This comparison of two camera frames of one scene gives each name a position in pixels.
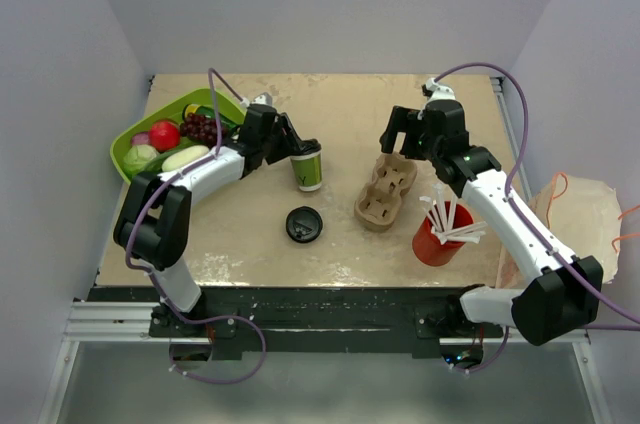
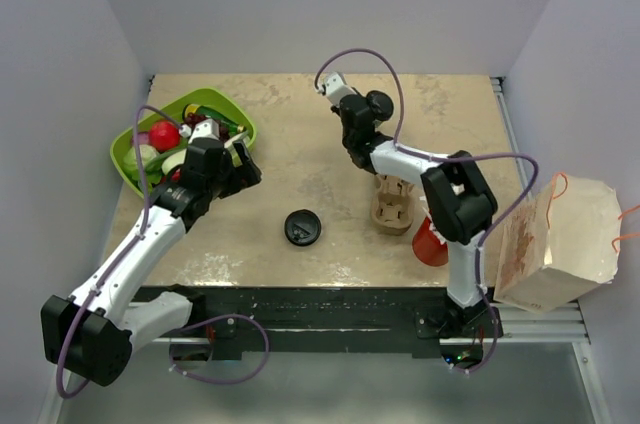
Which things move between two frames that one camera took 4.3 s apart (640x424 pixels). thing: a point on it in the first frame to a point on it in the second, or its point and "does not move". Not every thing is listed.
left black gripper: x=290 y=140 to x=243 y=176
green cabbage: x=137 y=156 does not move
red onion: x=141 y=138 does not move
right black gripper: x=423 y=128 to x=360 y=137
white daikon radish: x=179 y=157 does not move
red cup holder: x=426 y=245 does not move
